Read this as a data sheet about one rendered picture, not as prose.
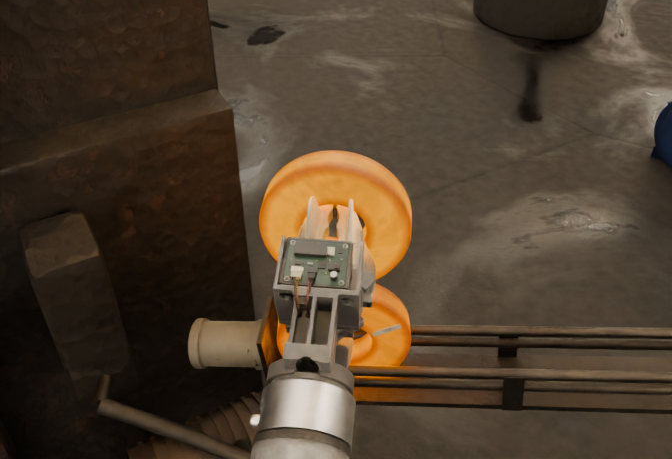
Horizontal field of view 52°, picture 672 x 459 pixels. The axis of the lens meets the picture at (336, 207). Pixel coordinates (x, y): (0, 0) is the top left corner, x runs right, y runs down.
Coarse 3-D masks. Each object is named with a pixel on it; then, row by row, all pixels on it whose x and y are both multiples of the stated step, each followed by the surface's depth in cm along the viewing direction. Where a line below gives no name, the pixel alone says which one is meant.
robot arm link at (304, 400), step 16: (272, 384) 54; (288, 384) 53; (304, 384) 53; (320, 384) 53; (336, 384) 54; (272, 400) 53; (288, 400) 52; (304, 400) 52; (320, 400) 52; (336, 400) 53; (352, 400) 54; (256, 416) 55; (272, 416) 52; (288, 416) 51; (304, 416) 51; (320, 416) 51; (336, 416) 52; (352, 416) 54; (256, 432) 53; (320, 432) 58; (336, 432) 51; (352, 432) 54
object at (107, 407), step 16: (96, 384) 87; (96, 400) 85; (112, 400) 85; (112, 416) 85; (128, 416) 85; (144, 416) 85; (160, 432) 85; (176, 432) 86; (192, 432) 86; (208, 448) 85; (224, 448) 85; (240, 448) 85
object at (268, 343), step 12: (264, 312) 81; (276, 312) 85; (264, 324) 80; (276, 324) 85; (264, 336) 79; (276, 336) 84; (264, 348) 79; (276, 348) 84; (264, 360) 79; (276, 360) 84; (264, 372) 80
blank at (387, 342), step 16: (384, 288) 77; (384, 304) 75; (400, 304) 78; (368, 320) 76; (384, 320) 76; (400, 320) 76; (288, 336) 78; (368, 336) 82; (384, 336) 78; (400, 336) 78; (352, 352) 82; (368, 352) 80; (384, 352) 80; (400, 352) 80
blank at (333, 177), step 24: (288, 168) 68; (312, 168) 65; (336, 168) 65; (360, 168) 65; (384, 168) 68; (288, 192) 67; (312, 192) 67; (336, 192) 67; (360, 192) 66; (384, 192) 66; (264, 216) 69; (288, 216) 69; (384, 216) 68; (408, 216) 68; (264, 240) 71; (384, 240) 69; (408, 240) 69; (384, 264) 71
